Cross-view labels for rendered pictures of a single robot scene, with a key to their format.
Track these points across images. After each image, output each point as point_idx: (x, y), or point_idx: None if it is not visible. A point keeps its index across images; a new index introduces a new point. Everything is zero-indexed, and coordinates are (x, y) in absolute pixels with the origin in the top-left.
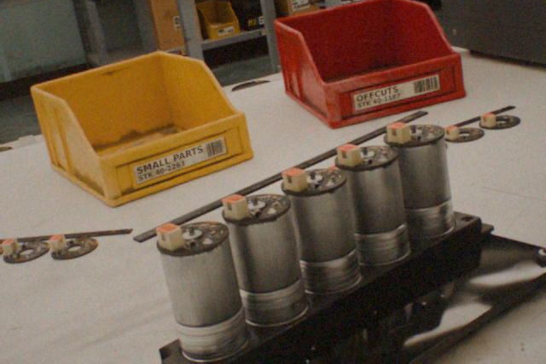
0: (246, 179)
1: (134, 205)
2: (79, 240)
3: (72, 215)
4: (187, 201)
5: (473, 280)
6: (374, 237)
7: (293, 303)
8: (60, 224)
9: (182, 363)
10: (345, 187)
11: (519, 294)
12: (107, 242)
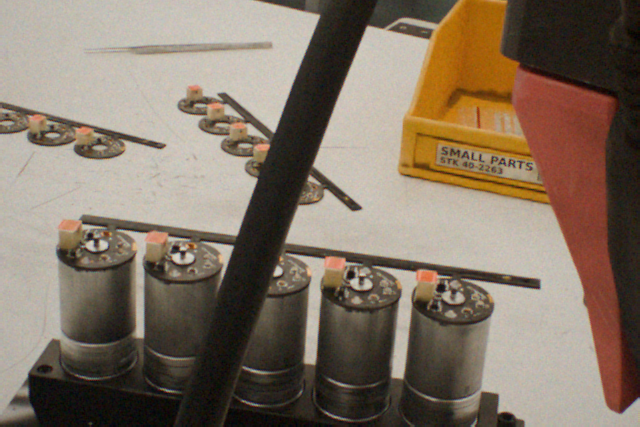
0: (540, 232)
1: (414, 185)
2: (314, 187)
3: (364, 157)
4: (452, 215)
5: None
6: (320, 376)
7: (169, 375)
8: (339, 159)
9: (52, 353)
10: (281, 301)
11: None
12: (325, 205)
